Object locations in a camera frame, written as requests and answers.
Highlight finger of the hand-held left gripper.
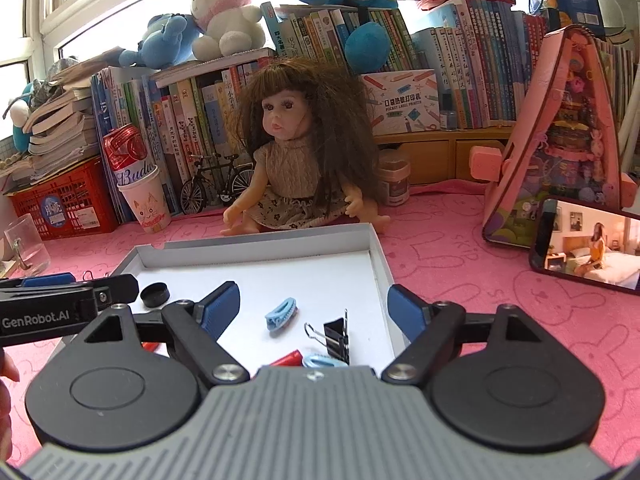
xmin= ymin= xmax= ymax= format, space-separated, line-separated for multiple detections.
xmin=92 ymin=273 xmax=140 ymax=309
xmin=0 ymin=273 xmax=77 ymax=290

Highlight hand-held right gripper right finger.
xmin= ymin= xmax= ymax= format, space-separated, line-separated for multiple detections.
xmin=380 ymin=284 xmax=557 ymax=387

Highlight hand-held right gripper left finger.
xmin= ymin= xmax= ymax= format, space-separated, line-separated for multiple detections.
xmin=70 ymin=281 xmax=252 ymax=387

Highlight black round cap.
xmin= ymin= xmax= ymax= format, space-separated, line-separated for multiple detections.
xmin=139 ymin=283 xmax=170 ymax=310

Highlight black binder clip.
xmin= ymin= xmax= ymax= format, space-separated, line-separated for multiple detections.
xmin=303 ymin=309 xmax=351 ymax=364

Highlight white shallow cardboard box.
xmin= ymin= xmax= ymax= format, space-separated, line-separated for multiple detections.
xmin=60 ymin=223 xmax=408 ymax=376

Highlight person's left hand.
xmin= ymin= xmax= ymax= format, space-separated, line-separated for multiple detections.
xmin=0 ymin=350 xmax=21 ymax=467

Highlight clear glass mug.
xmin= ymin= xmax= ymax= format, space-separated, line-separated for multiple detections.
xmin=3 ymin=213 xmax=51 ymax=277

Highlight pink bunny print tablecloth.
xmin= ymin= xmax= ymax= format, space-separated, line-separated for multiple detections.
xmin=0 ymin=175 xmax=640 ymax=463

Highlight red plastic crate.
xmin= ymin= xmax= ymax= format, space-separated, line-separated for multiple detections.
xmin=8 ymin=155 xmax=121 ymax=241

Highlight cat print paper cup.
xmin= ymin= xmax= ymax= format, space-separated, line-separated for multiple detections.
xmin=117 ymin=165 xmax=172 ymax=234

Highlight black miniature bicycle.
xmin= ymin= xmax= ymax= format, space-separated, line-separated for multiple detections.
xmin=178 ymin=152 xmax=256 ymax=216

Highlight jar with beige lid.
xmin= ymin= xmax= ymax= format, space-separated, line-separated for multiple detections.
xmin=375 ymin=147 xmax=412 ymax=207

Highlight red beer can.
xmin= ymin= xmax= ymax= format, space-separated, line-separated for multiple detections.
xmin=102 ymin=123 xmax=159 ymax=187

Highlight stack of worn books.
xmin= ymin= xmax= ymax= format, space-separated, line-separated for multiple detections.
xmin=22 ymin=47 xmax=127 ymax=182

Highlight wooden drawer shelf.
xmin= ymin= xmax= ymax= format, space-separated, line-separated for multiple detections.
xmin=375 ymin=125 xmax=517 ymax=187

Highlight row of colourful picture books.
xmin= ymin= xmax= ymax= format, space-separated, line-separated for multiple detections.
xmin=90 ymin=55 xmax=281 ymax=224

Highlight small blue white plush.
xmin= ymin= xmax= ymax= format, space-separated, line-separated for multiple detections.
xmin=7 ymin=80 xmax=47 ymax=154

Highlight black smartphone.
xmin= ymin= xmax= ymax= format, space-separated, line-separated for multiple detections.
xmin=528 ymin=197 xmax=640 ymax=295

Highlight brown haired doll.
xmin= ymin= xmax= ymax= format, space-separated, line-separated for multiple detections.
xmin=222 ymin=57 xmax=392 ymax=237

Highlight white pencil print box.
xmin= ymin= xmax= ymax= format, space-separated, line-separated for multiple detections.
xmin=360 ymin=68 xmax=442 ymax=136

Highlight white flat book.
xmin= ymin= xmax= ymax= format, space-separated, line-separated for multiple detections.
xmin=149 ymin=47 xmax=277 ymax=89

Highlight pink triangular toy house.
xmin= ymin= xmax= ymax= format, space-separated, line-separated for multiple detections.
xmin=482 ymin=24 xmax=624 ymax=249

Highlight blue elephant plush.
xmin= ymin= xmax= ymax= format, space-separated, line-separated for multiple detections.
xmin=118 ymin=12 xmax=201 ymax=69

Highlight row of blue spine books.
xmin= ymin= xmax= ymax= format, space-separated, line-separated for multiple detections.
xmin=410 ymin=0 xmax=557 ymax=131

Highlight big blue round plush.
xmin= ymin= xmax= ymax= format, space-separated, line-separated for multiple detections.
xmin=289 ymin=0 xmax=401 ymax=74

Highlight white plastic pipes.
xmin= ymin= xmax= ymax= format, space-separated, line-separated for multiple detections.
xmin=617 ymin=100 xmax=640 ymax=177

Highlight row of green spine books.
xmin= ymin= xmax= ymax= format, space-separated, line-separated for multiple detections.
xmin=260 ymin=2 xmax=417 ymax=79

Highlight pink white bunny plush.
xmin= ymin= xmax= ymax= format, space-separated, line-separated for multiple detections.
xmin=185 ymin=0 xmax=267 ymax=61

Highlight row of thin glossy books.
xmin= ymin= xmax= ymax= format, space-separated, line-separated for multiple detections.
xmin=594 ymin=34 xmax=640 ymax=127

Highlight white window frame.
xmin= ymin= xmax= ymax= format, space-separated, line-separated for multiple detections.
xmin=0 ymin=0 xmax=202 ymax=92

